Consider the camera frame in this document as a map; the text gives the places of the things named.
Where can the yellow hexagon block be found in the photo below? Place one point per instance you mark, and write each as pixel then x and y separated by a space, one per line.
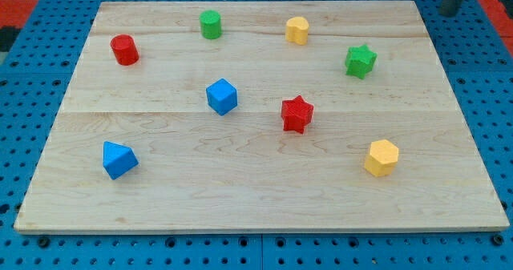
pixel 381 158

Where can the red cylinder block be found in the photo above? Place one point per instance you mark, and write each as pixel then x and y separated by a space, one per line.
pixel 124 49

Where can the blue cube block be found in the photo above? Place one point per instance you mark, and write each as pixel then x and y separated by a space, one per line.
pixel 222 96

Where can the blue triangular prism block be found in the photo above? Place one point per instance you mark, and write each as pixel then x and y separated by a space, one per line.
pixel 118 159

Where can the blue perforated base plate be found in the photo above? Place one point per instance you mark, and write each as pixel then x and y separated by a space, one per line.
pixel 40 45

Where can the yellow heart block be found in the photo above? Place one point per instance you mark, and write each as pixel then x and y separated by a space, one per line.
pixel 297 30

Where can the wooden board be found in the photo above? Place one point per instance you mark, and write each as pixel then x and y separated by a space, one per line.
pixel 200 172

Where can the red star block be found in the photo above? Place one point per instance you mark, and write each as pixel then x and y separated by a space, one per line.
pixel 296 114

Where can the green cylinder block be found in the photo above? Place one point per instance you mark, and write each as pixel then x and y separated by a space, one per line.
pixel 210 24

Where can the green star block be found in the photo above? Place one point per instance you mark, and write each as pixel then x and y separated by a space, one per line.
pixel 360 61

